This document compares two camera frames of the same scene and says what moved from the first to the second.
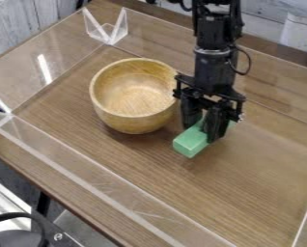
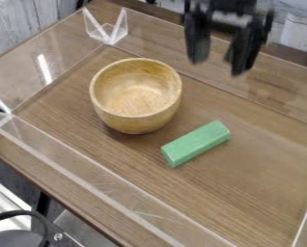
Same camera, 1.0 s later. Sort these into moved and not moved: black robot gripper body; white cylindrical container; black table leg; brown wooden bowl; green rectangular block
Moved: black robot gripper body; green rectangular block
Not moved: white cylindrical container; black table leg; brown wooden bowl
